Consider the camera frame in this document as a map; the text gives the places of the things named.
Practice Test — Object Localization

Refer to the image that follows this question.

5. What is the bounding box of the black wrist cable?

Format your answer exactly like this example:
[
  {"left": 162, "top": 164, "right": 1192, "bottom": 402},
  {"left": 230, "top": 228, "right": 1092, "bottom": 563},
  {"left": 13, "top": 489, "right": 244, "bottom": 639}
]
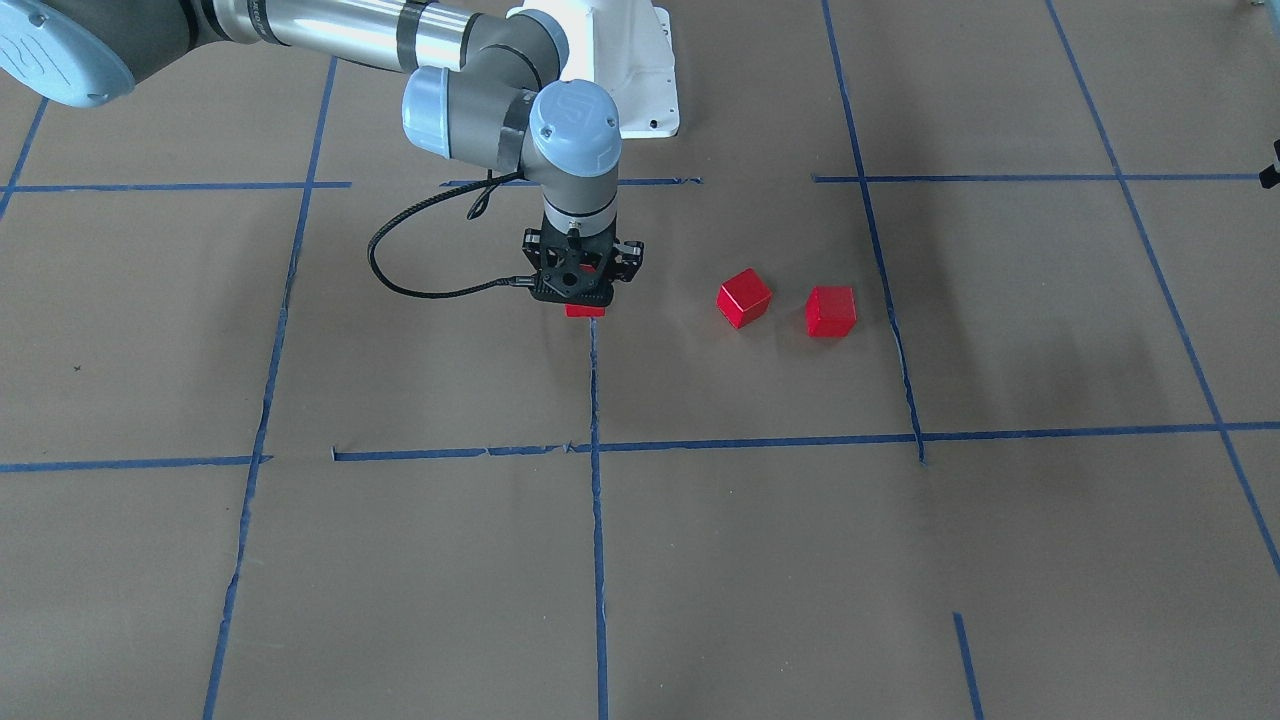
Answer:
[{"left": 367, "top": 172, "right": 536, "bottom": 300}]

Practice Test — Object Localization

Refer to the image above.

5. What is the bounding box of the wrist black camera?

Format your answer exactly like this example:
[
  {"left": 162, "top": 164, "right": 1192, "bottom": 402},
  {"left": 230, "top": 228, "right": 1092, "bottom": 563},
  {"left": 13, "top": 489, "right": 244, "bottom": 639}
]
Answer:
[{"left": 515, "top": 227, "right": 645, "bottom": 307}]

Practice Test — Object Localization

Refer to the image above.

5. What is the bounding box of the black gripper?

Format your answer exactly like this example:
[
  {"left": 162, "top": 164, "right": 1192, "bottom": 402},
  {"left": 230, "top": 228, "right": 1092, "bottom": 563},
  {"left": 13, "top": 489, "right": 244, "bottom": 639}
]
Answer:
[{"left": 540, "top": 225, "right": 616, "bottom": 286}]

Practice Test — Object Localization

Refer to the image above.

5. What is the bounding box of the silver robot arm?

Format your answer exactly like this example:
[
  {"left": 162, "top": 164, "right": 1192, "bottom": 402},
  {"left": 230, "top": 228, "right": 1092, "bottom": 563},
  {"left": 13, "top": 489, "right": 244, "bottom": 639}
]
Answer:
[{"left": 3, "top": 1, "right": 645, "bottom": 306}]

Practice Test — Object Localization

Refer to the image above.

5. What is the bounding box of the red block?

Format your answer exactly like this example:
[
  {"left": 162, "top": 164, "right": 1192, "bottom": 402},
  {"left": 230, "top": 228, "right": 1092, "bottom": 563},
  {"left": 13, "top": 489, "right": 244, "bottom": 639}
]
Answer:
[
  {"left": 805, "top": 286, "right": 858, "bottom": 340},
  {"left": 564, "top": 264, "right": 607, "bottom": 318},
  {"left": 716, "top": 266, "right": 773, "bottom": 329}
]

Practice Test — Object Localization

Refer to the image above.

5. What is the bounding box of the white pedestal column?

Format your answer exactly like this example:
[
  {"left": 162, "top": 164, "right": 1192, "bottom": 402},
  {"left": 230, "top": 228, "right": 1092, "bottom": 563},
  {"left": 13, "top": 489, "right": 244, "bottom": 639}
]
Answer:
[{"left": 506, "top": 1, "right": 681, "bottom": 138}]

